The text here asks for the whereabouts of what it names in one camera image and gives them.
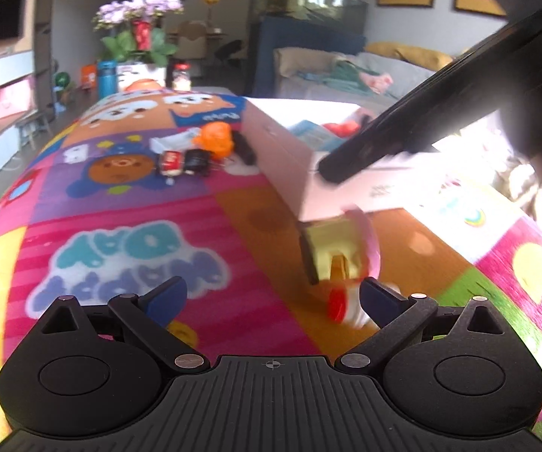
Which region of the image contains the beige dining chair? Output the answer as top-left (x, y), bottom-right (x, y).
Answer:
top-left (177, 21), bottom-right (208, 60)

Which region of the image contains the colourful printed mat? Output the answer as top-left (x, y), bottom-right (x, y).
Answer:
top-left (0, 87), bottom-right (542, 452)

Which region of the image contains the black chair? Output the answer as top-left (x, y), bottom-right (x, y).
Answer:
top-left (214, 40), bottom-right (243, 73)

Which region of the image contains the green clothing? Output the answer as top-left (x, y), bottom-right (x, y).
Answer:
top-left (299, 59), bottom-right (370, 90)

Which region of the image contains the pink cardboard box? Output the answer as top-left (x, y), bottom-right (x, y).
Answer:
top-left (243, 98), bottom-right (441, 224)

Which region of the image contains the blue wet wipes packet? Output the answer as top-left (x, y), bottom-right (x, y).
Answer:
top-left (292, 120), bottom-right (335, 144)

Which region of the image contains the small white pink box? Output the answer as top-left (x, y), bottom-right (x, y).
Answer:
top-left (151, 133), bottom-right (198, 152)

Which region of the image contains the yellow cushion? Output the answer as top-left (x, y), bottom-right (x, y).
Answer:
top-left (365, 41), bottom-right (455, 71)

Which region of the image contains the orange toy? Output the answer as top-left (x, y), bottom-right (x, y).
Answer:
top-left (194, 121), bottom-right (234, 158)

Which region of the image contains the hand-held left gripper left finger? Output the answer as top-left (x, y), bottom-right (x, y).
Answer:
top-left (38, 275), bottom-right (208, 373)

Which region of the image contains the glass fish tank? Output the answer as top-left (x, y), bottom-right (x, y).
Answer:
top-left (252, 0), bottom-right (368, 22)

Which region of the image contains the pink clothing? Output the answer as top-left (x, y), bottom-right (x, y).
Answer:
top-left (360, 72), bottom-right (394, 94)

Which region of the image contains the beige cushion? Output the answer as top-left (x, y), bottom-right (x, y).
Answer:
top-left (275, 47), bottom-right (342, 78)

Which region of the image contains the blue water bottle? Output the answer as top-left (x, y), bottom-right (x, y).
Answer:
top-left (98, 60), bottom-right (117, 99)

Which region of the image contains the black toy car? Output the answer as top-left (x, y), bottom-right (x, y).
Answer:
top-left (185, 149), bottom-right (211, 176)

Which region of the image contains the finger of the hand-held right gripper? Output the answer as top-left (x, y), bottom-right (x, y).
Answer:
top-left (317, 7), bottom-right (542, 184)

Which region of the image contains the grey sofa with cushions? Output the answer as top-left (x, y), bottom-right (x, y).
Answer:
top-left (251, 15), bottom-right (368, 99)

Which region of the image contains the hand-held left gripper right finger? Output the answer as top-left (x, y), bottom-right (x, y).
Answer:
top-left (336, 277), bottom-right (509, 372)

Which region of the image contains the small red can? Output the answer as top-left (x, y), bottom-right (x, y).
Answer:
top-left (159, 150), bottom-right (186, 176)

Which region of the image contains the yellow-green toy with red trim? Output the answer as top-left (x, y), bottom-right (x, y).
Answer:
top-left (298, 206), bottom-right (396, 328)

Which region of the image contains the pink orchid in white pot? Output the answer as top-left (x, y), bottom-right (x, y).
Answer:
top-left (93, 0), bottom-right (184, 92)

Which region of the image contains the pink gift bag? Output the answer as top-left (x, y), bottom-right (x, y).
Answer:
top-left (0, 80), bottom-right (34, 118)

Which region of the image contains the clear jar with red lid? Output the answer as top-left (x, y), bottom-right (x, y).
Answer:
top-left (173, 62), bottom-right (192, 91)

